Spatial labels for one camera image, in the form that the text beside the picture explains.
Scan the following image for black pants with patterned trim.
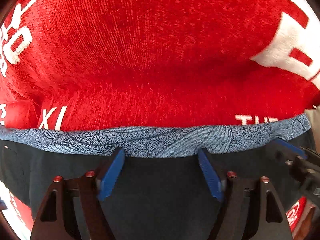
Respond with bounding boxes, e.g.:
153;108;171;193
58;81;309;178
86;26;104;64
1;114;316;239

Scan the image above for red bedspread with white characters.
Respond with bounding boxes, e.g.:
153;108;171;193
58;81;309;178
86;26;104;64
1;0;319;239

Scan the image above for beige pillow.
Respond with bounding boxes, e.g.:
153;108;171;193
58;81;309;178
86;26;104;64
304;106;320;153

